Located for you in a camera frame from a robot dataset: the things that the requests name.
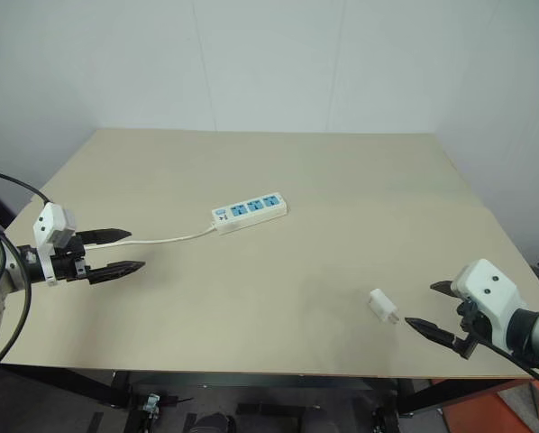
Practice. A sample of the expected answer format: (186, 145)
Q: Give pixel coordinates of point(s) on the dark rounded shape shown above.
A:
(211, 424)

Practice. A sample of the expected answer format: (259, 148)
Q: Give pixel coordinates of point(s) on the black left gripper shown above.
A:
(69, 264)

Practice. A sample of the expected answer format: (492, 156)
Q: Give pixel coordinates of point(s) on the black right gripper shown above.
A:
(470, 322)

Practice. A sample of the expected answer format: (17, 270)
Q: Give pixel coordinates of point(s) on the grey block on floor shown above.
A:
(519, 394)

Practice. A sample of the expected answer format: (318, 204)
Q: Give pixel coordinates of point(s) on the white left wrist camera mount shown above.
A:
(48, 225)

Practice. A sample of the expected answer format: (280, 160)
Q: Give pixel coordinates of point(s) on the black metal table frame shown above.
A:
(71, 383)

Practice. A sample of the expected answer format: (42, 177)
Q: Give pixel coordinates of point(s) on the silver metal clamp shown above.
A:
(151, 402)

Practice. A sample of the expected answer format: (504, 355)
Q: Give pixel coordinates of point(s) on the white plug adapter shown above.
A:
(380, 304)

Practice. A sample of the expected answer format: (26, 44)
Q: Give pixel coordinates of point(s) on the white blue power strip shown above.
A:
(251, 211)

